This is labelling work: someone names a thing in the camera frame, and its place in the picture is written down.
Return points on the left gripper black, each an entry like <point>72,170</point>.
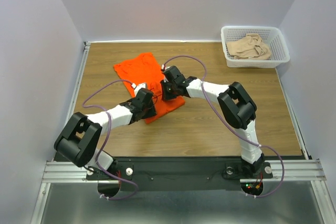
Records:
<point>152,112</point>

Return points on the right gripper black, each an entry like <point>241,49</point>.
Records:
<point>165,95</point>

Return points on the orange t-shirt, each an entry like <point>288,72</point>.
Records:
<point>145,69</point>

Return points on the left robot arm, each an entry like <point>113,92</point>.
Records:
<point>79,138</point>

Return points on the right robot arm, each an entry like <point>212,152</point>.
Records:
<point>238,110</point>

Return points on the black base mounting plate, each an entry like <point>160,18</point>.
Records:
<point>185,173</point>

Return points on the white plastic laundry basket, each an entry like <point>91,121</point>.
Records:
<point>272,36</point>

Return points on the beige t-shirt in basket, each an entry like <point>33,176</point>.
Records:
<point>251,47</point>

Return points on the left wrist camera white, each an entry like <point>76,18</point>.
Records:
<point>136,88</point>

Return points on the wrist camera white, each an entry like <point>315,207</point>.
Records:
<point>164,67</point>
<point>136,88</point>

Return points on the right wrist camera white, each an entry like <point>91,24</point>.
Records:
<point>164,67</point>

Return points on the aluminium frame rail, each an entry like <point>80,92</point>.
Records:
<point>66,196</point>

